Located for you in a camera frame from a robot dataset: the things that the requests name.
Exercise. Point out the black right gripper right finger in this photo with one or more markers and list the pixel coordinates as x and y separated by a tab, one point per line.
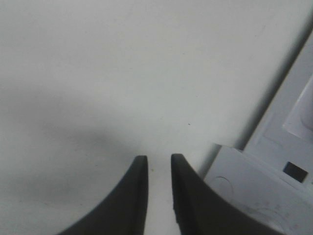
201	211

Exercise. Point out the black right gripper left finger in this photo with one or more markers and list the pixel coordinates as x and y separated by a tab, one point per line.
123	211

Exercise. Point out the round white door button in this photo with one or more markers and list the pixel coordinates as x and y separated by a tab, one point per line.
222	187

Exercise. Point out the white microwave oven body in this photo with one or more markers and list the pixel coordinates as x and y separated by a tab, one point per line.
272	177

